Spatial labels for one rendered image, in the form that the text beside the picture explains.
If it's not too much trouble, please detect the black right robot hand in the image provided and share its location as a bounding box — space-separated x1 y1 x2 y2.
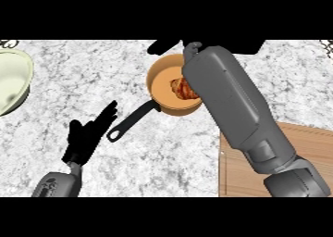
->
146 39 268 56

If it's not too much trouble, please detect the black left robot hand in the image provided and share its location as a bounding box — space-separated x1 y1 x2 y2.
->
61 100 121 167

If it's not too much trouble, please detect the brown croissant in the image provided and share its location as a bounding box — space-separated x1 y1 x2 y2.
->
170 77 199 101

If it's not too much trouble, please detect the wooden cutting board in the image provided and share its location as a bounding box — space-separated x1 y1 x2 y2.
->
217 121 333 198

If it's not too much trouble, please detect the pale green bowl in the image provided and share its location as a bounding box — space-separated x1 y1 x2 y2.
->
0 48 35 122

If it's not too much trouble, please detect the orange pot with black handle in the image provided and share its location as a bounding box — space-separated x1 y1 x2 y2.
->
105 53 205 143

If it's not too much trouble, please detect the black wire basket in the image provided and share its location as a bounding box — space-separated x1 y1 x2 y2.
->
319 39 333 77
0 39 21 50

